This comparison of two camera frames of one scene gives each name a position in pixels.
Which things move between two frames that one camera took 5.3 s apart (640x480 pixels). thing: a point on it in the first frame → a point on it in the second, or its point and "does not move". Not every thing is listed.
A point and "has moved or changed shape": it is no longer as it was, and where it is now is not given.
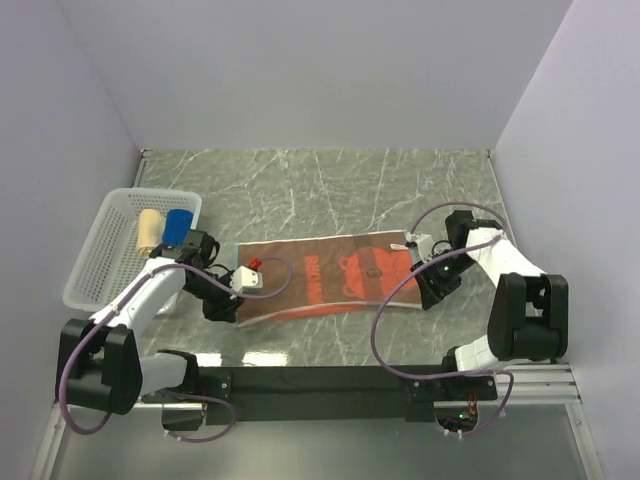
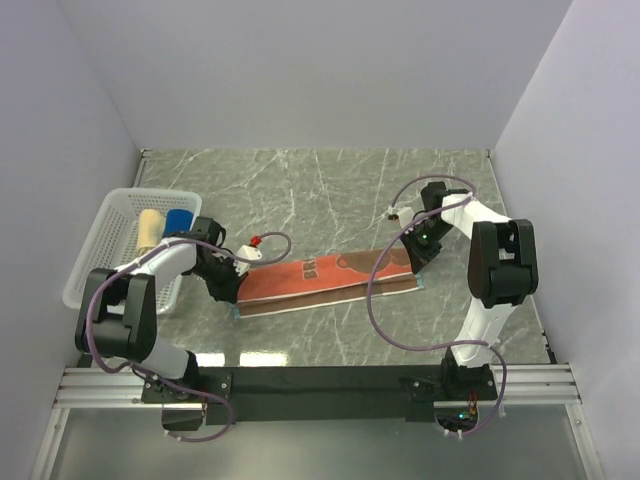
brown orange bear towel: (332, 271) has moved or changed shape
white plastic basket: (111, 262) does not move
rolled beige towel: (150, 231) does not move
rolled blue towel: (177, 227) does not move
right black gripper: (430, 294) → (419, 256)
